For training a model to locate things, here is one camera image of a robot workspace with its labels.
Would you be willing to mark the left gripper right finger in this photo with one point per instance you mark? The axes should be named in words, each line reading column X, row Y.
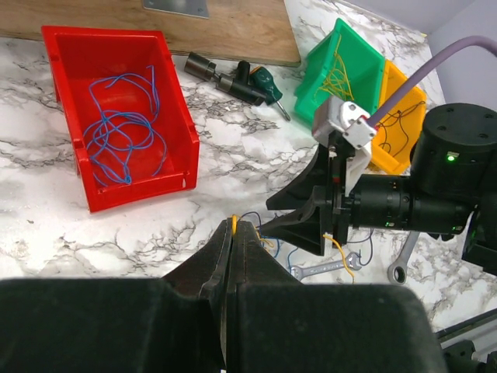
column 263, row 313

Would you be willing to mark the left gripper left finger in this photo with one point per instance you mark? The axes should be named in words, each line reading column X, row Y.
column 196, row 315

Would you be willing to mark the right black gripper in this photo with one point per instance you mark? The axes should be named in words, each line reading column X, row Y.
column 431, row 199

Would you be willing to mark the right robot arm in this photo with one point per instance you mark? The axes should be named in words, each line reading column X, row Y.
column 477, row 126

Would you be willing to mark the small open-end wrench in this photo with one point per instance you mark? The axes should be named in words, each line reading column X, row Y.
column 351, row 262

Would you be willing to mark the yellow plastic bin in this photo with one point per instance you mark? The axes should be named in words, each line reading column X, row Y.
column 397, row 133

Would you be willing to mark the ratchet wrench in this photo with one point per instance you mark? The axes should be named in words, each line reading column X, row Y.
column 397, row 271

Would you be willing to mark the black cylindrical bit holder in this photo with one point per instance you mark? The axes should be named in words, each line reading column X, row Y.
column 239, row 87

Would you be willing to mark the green plastic bin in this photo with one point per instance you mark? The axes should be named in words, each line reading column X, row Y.
column 343, row 64

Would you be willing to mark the red plastic bin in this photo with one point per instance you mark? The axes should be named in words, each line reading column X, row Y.
column 131, row 130

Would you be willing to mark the wooden board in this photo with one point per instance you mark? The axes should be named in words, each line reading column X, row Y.
column 256, row 31

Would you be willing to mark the black metal socket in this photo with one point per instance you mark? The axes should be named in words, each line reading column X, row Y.
column 200, row 67

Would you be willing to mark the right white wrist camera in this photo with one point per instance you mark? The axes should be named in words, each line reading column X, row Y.
column 336, row 116

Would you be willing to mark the green handled screwdriver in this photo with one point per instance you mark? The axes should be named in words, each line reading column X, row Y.
column 262, row 79

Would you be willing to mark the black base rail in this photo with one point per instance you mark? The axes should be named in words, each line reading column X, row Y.
column 470, row 346

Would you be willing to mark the grey metal bracket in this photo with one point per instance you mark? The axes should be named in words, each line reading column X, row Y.
column 195, row 8

